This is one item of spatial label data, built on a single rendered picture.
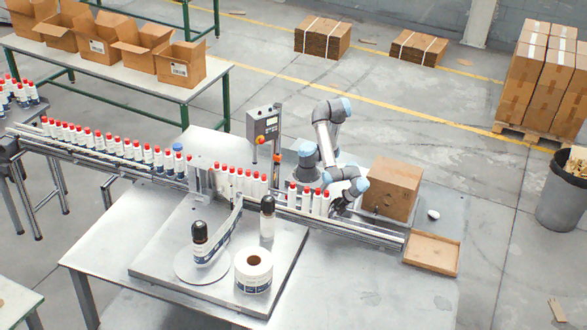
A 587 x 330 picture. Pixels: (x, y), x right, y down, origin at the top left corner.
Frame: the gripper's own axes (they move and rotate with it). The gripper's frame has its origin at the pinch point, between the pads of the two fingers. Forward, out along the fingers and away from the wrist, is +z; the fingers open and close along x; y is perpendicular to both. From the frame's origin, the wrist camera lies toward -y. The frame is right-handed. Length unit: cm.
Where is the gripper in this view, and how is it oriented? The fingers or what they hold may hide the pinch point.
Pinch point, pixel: (330, 211)
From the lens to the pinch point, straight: 316.0
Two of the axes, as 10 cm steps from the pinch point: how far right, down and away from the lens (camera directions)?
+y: -3.3, 5.6, -7.6
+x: 7.9, 6.0, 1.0
